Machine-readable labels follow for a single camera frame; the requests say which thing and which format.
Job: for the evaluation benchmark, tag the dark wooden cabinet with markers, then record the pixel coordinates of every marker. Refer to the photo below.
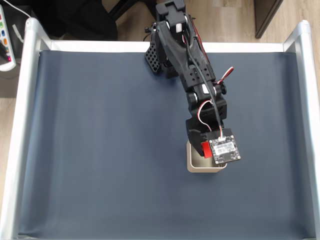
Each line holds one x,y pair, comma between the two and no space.
267,15

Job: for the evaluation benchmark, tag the beige square container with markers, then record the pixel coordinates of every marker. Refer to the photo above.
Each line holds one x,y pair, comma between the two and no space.
205,170

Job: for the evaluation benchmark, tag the dark blue table mat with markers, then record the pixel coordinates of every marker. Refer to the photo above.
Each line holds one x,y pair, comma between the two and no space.
100,137

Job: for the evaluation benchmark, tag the camera circuit board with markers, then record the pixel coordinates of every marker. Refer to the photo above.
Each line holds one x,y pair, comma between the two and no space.
225,147

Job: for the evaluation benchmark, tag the red cube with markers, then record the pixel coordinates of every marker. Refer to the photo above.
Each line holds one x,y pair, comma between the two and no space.
206,150

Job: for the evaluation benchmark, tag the white power strip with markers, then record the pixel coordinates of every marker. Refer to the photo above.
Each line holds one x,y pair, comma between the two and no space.
6,50

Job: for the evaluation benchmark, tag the silver white table frame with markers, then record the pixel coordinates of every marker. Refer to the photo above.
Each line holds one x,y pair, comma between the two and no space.
27,75

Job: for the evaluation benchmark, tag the black chair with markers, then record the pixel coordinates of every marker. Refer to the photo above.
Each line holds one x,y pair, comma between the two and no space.
75,20

